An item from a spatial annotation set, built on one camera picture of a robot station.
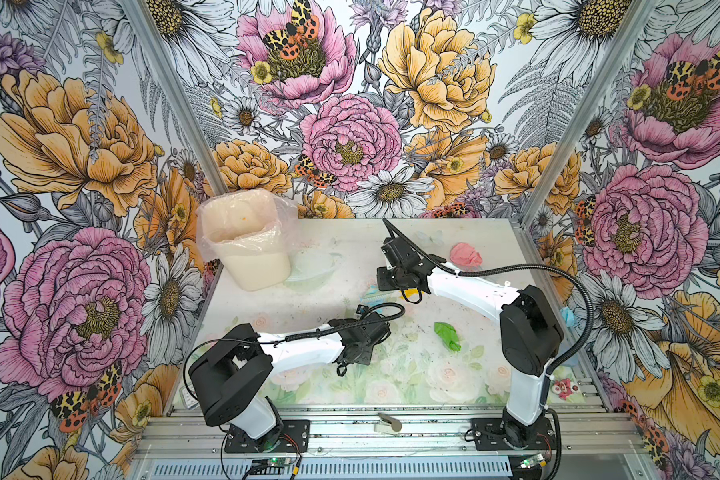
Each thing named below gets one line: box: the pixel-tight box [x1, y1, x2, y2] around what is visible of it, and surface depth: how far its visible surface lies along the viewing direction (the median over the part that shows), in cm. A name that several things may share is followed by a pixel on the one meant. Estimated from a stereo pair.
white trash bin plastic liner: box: [196, 189, 300, 291], surface depth 93 cm
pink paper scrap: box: [450, 242, 483, 267], surface depth 111 cm
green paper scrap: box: [433, 322, 462, 352], surface depth 93 cm
